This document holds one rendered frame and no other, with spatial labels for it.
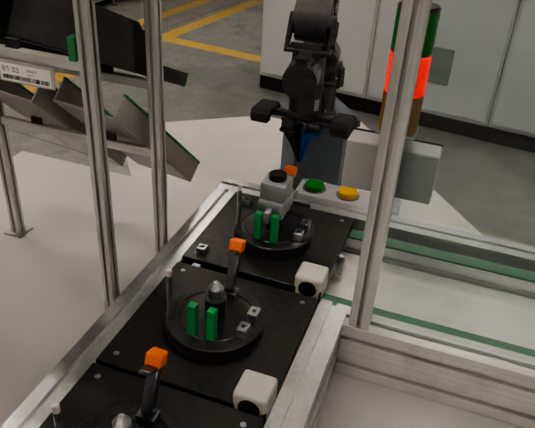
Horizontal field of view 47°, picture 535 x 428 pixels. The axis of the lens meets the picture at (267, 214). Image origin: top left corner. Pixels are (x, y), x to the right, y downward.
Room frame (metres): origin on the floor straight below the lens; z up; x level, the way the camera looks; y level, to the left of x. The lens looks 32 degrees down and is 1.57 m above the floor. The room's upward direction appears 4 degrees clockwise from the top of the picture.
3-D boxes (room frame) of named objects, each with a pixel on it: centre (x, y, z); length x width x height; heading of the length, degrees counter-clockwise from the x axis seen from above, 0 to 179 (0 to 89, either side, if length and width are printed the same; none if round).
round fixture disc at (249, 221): (0.91, -0.01, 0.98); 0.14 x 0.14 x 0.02
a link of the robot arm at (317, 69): (1.00, -0.05, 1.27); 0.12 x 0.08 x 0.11; 170
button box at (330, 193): (1.09, -0.16, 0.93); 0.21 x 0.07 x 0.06; 72
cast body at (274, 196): (0.90, -0.01, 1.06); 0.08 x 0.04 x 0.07; 162
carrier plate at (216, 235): (0.91, -0.01, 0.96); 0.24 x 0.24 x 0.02; 72
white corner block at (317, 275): (0.79, -0.08, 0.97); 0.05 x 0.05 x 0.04; 72
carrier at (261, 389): (0.66, 0.06, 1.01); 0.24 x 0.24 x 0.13; 72
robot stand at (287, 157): (1.29, -0.10, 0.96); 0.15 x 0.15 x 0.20; 20
